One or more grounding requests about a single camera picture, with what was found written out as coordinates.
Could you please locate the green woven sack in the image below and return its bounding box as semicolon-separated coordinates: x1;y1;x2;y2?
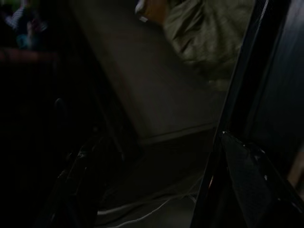
163;0;256;84

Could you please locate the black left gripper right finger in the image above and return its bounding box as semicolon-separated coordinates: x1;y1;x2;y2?
223;132;304;228

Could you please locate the black glossy upright bar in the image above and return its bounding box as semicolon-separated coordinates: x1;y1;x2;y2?
190;0;292;228

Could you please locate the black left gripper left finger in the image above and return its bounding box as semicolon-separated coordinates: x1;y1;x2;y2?
33;136;112;228

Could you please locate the thin white floor cable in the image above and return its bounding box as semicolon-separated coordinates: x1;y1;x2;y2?
97;190;198;226

